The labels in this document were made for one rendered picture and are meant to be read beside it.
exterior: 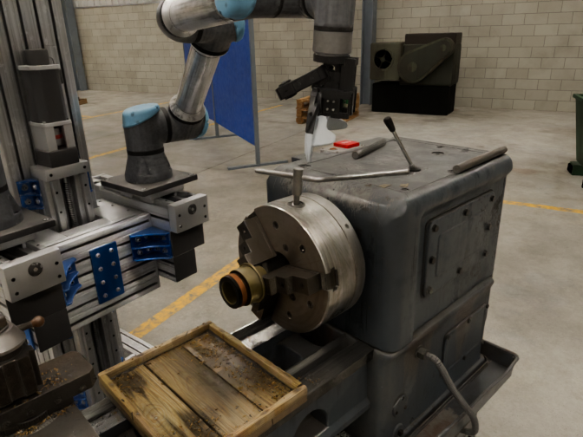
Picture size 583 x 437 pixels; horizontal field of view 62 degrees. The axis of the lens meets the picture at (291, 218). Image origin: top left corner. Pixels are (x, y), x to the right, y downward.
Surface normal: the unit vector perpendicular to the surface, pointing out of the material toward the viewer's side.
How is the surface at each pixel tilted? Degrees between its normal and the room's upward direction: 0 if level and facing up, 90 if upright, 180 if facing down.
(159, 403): 0
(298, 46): 90
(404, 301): 89
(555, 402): 0
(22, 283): 90
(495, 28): 90
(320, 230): 41
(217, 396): 0
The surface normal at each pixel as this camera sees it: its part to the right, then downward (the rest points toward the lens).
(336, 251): 0.59, -0.24
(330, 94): -0.29, 0.40
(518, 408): -0.03, -0.93
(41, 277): 0.80, 0.20
